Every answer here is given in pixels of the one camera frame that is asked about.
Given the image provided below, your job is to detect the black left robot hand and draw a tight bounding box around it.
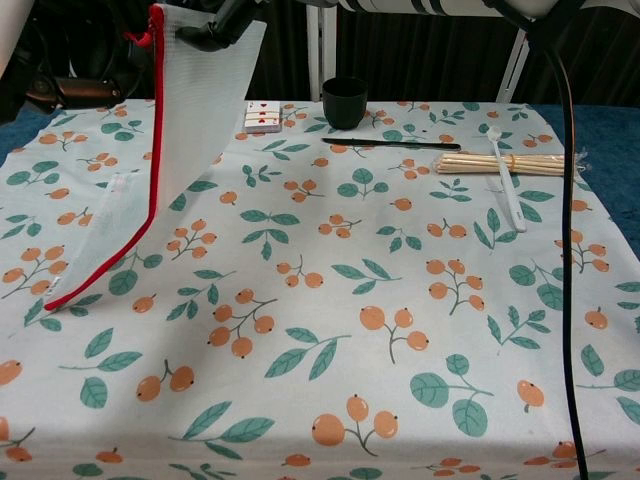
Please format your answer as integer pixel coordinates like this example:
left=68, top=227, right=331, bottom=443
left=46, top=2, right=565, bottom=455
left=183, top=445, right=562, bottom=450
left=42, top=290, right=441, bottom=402
left=177, top=0, right=254, bottom=52

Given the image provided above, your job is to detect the white mesh zipper pouch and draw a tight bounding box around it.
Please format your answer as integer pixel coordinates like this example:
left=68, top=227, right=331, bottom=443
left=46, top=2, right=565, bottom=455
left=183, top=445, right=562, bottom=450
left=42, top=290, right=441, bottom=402
left=43, top=3, right=267, bottom=314

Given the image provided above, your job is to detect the deck of playing cards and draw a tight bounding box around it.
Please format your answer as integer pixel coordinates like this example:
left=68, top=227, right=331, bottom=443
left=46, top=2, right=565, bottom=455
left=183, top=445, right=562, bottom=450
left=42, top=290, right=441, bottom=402
left=243, top=99, right=284, bottom=135

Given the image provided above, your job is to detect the dark green plastic cup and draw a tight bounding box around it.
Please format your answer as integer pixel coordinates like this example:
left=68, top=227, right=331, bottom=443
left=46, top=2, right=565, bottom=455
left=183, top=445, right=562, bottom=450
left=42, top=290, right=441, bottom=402
left=321, top=76, right=370, bottom=131

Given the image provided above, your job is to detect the dark pleated curtain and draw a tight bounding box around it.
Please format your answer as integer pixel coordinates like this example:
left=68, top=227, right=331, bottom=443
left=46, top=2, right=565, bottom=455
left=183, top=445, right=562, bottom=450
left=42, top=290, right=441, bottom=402
left=149, top=0, right=640, bottom=109

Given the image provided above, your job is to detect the wrapped bundle of wooden sticks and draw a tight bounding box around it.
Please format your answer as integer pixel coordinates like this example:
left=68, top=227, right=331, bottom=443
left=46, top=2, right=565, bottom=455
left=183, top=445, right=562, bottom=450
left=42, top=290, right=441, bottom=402
left=435, top=147, right=589, bottom=180

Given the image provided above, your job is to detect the fruit and leaf print tablecloth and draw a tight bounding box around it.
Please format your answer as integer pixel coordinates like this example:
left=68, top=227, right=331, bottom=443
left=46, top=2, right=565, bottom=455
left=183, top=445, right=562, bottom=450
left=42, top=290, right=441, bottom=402
left=0, top=97, right=640, bottom=480

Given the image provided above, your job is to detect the white vertical frame post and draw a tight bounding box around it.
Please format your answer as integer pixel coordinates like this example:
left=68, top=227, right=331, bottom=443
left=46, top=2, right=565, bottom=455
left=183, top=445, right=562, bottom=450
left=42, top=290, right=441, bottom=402
left=305, top=5, right=337, bottom=101

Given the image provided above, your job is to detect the white slanted frame post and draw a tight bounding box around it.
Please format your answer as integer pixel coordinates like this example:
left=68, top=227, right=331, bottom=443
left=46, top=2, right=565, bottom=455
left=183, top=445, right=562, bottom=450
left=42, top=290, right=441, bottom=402
left=497, top=19, right=532, bottom=104

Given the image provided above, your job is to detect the white long-handled spoon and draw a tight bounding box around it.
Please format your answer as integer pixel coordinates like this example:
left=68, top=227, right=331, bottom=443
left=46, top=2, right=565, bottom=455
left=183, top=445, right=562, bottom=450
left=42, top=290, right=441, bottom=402
left=485, top=124, right=529, bottom=233

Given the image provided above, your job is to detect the black hanging cable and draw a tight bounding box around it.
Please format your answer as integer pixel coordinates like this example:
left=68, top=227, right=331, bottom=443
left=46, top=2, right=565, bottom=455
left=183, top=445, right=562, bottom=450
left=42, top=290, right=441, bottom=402
left=484, top=0, right=591, bottom=480

